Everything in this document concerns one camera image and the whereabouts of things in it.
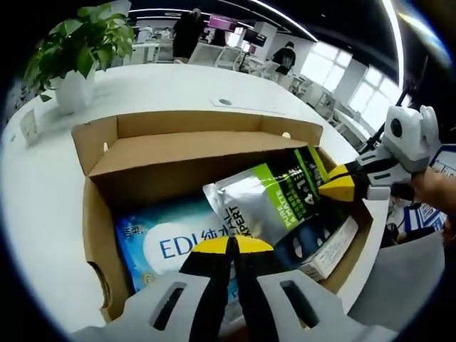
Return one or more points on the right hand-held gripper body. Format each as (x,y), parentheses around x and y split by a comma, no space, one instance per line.
(413,142)

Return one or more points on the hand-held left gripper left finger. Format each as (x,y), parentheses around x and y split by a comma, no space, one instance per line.
(199,274)

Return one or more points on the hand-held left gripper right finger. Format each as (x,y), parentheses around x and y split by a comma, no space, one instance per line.
(256,285)

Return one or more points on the blue wet wipes pack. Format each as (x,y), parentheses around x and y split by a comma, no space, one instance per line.
(153,246)

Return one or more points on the small printed carton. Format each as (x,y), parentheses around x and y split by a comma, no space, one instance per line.
(320,249)

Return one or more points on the silver green pouch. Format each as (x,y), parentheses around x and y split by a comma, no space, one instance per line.
(256,203)

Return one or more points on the brown cardboard shoe box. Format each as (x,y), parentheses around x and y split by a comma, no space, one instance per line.
(160,153)

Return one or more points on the person's right hand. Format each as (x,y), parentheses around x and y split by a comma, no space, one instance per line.
(431,189)

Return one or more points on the bright window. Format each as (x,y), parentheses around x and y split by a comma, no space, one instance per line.
(326,67)
(374,96)

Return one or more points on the grey mesh office chair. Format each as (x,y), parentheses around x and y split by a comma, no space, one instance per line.
(409,278)

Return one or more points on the ceiling light strip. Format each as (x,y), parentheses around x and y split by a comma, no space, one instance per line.
(395,35)

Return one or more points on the dark screen monitor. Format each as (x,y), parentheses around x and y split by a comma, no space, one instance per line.
(254,37)

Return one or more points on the purple screen monitor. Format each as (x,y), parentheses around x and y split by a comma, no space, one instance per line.
(222,22)

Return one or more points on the green plant in white pot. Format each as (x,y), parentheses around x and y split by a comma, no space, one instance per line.
(78,50)

